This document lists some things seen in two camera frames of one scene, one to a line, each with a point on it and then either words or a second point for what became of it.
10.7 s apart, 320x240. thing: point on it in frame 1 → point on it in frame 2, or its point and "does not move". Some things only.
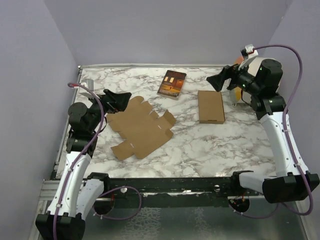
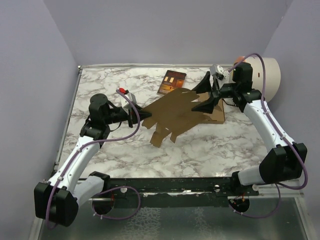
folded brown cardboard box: x=211 y=109 does not move
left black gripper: x=122 y=100 → x=143 y=113
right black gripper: x=227 y=72 → x=208 y=106
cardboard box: x=140 y=128 → x=174 y=113
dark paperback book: x=171 y=84 does not move
